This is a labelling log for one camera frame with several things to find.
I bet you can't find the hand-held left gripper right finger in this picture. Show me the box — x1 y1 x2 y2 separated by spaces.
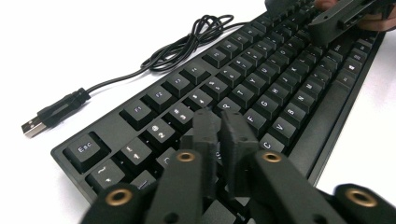
219 109 260 200

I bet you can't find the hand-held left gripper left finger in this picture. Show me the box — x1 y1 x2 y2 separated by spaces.
180 107 220 200

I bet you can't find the black computer keyboard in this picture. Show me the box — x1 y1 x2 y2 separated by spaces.
50 0 387 224

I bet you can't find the black keyboard cable with plug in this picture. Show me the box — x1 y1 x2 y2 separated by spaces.
21 14 250 140

